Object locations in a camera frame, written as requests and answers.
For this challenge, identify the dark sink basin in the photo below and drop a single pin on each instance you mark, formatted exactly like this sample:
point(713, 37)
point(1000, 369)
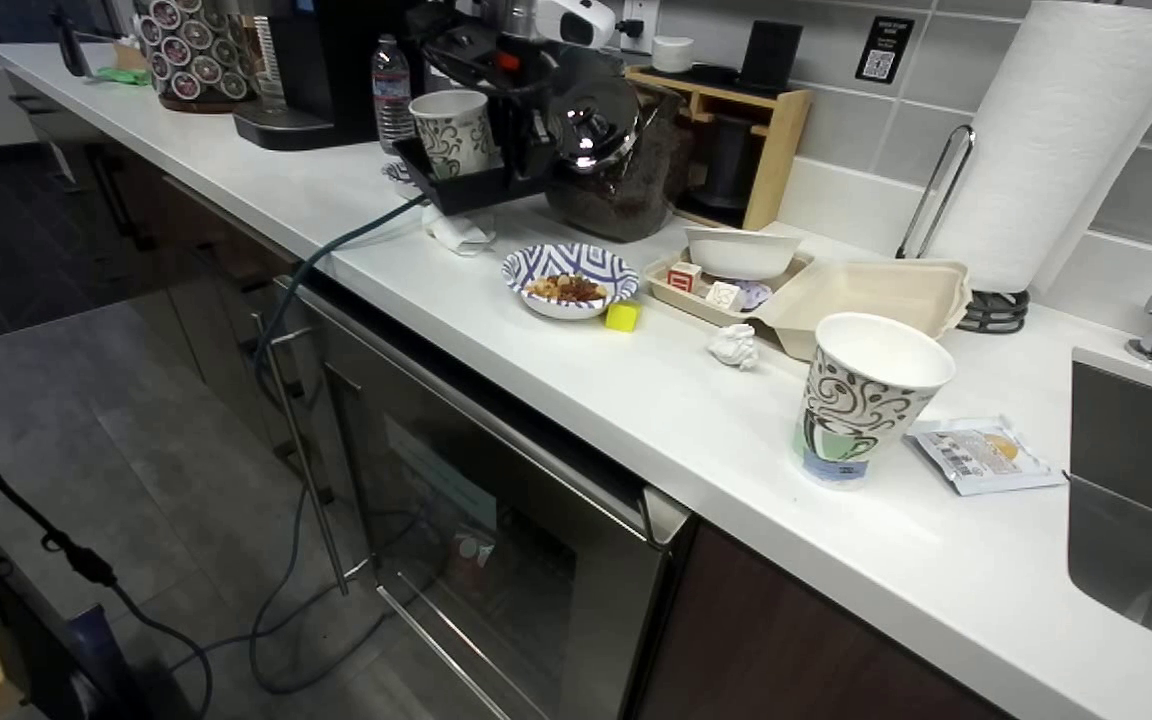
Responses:
point(1141, 506)

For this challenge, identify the white bowl with utensils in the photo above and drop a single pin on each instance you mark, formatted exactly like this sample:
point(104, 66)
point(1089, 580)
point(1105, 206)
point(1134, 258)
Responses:
point(869, 302)

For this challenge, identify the plain white ceramic bowl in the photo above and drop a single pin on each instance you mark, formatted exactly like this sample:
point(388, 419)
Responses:
point(741, 254)

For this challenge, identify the dark equipment box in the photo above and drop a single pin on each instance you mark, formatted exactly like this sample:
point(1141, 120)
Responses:
point(57, 654)

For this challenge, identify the small yellow block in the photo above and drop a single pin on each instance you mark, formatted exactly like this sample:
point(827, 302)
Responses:
point(622, 317)

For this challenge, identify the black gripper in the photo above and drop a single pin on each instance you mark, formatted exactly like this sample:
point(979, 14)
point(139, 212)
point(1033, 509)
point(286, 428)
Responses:
point(508, 105)

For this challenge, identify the chrome paper towel holder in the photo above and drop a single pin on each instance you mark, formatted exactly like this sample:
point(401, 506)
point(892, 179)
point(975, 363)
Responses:
point(939, 185)

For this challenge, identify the stainless steel dishwasher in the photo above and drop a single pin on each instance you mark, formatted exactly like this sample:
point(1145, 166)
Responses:
point(508, 563)

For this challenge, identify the small white cup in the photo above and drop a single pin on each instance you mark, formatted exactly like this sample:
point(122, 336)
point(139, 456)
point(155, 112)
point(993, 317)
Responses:
point(674, 53)

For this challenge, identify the green sponge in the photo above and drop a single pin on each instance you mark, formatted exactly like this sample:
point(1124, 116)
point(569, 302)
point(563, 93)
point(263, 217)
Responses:
point(122, 72)

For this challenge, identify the blue white sachet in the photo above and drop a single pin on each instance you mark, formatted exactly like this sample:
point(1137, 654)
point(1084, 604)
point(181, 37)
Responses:
point(982, 452)

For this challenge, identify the white paper towel roll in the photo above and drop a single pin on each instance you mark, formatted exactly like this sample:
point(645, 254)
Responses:
point(1070, 132)

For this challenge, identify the small crumpled paper ball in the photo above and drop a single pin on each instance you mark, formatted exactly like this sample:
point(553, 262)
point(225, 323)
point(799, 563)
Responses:
point(732, 344)

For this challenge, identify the small white creamer tub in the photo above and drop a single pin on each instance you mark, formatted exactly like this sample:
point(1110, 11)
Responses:
point(722, 299)

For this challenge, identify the black pump bottle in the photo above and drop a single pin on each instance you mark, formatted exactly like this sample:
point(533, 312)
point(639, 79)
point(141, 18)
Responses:
point(74, 40)

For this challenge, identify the clear plastic water bottle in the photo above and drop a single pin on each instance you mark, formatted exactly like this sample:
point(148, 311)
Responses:
point(393, 93)

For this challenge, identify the white wall outlet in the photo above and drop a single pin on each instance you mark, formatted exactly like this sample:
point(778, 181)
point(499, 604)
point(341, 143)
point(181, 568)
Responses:
point(639, 22)

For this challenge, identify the small red white packet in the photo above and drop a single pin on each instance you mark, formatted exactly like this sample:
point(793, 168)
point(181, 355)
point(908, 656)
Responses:
point(682, 278)

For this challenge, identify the silver black Keurig coffee machine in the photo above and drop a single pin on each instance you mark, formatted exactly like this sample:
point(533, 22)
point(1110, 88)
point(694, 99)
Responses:
point(323, 66)

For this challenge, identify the white bowl blue pattern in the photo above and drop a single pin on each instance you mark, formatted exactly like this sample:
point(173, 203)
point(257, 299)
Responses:
point(563, 284)

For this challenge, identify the large crumpled white napkin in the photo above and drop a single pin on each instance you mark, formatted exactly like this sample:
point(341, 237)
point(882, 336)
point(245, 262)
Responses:
point(457, 229)

